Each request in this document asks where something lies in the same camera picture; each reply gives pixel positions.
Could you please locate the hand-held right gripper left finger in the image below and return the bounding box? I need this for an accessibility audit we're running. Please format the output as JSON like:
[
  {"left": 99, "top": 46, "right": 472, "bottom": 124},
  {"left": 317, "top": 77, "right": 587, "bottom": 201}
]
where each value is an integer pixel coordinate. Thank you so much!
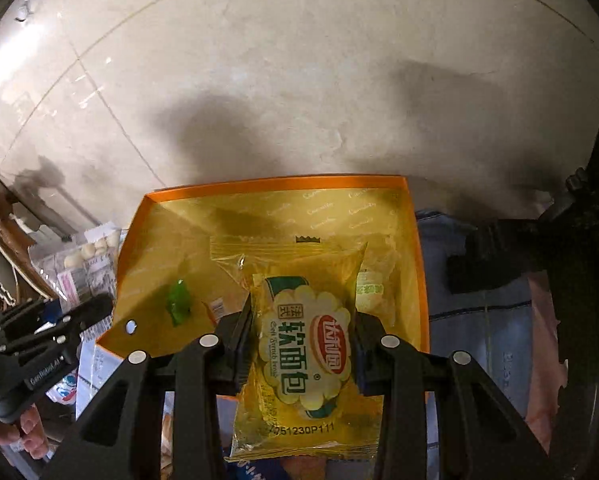
[{"left": 40, "top": 294, "right": 255, "bottom": 480}]

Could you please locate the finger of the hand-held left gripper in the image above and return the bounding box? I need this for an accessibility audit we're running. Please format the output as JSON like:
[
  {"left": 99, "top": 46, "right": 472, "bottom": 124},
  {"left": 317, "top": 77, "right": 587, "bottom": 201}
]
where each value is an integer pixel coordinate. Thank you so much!
[
  {"left": 2, "top": 294, "right": 114, "bottom": 358},
  {"left": 0, "top": 297, "right": 50, "bottom": 338}
]

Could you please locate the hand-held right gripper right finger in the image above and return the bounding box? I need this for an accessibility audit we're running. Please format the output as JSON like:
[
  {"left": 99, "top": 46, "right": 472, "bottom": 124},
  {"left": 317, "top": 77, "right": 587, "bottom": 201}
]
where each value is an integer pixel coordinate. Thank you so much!
[{"left": 353, "top": 309, "right": 561, "bottom": 480}]

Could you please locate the yellow bread packet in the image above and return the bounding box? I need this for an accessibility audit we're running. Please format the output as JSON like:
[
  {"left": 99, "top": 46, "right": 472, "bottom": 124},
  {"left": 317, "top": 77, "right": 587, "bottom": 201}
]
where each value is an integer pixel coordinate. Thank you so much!
[{"left": 224, "top": 245, "right": 385, "bottom": 463}]

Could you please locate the orange cardboard box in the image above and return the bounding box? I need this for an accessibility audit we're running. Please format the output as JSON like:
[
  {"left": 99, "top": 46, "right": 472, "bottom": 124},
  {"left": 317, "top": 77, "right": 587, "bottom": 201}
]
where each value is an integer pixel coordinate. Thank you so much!
[{"left": 96, "top": 175, "right": 431, "bottom": 401}]

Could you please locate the person's left hand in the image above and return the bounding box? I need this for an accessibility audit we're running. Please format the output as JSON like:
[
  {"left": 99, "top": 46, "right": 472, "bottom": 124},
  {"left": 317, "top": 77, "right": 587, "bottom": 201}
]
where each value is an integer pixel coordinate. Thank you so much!
[{"left": 0, "top": 404, "right": 51, "bottom": 461}]

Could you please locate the pink small packet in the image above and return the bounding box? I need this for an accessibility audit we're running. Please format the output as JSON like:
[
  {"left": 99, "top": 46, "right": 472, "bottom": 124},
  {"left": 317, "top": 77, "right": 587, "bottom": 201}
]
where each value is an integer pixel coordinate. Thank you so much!
[{"left": 54, "top": 267, "right": 88, "bottom": 312}]

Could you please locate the white packet with blue-red print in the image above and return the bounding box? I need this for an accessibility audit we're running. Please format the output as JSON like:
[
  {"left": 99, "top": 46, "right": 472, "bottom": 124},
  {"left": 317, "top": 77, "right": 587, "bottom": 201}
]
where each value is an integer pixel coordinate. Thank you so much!
[{"left": 44, "top": 370, "right": 80, "bottom": 407}]

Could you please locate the small orange white candy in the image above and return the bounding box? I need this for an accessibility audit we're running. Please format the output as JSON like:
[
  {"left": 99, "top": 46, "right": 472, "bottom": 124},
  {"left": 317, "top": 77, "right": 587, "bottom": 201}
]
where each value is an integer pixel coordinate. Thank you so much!
[{"left": 202, "top": 297, "right": 228, "bottom": 323}]

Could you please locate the clear packet of white balls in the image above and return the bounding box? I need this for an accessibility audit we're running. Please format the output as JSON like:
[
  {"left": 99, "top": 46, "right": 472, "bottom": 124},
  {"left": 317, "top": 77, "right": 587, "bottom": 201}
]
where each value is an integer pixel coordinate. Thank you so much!
[{"left": 62, "top": 225, "right": 124, "bottom": 272}]

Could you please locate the clear packet with green label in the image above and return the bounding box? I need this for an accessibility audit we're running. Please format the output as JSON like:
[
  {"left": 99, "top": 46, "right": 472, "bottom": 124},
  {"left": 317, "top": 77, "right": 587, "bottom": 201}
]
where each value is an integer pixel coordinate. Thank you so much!
[{"left": 354, "top": 240, "right": 399, "bottom": 326}]

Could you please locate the green wrapped candy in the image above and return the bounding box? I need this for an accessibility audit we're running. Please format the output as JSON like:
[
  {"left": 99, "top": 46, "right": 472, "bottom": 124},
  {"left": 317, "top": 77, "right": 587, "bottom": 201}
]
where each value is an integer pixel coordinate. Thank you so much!
[{"left": 164, "top": 280, "right": 195, "bottom": 323}]

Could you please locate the carved wooden furniture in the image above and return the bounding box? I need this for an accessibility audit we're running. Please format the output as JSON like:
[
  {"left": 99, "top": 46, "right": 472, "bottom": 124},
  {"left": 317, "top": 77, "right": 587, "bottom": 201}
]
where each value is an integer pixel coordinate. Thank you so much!
[{"left": 0, "top": 180, "right": 80, "bottom": 311}]

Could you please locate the pink cloth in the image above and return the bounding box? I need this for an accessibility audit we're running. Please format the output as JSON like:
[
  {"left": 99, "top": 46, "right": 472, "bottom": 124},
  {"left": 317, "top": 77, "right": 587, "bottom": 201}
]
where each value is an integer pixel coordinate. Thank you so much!
[{"left": 524, "top": 270, "right": 571, "bottom": 456}]

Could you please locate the black bulky object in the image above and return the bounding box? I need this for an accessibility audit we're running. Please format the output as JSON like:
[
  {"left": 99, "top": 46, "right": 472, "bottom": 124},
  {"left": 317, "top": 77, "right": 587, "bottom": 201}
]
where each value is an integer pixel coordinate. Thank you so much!
[{"left": 447, "top": 105, "right": 599, "bottom": 480}]

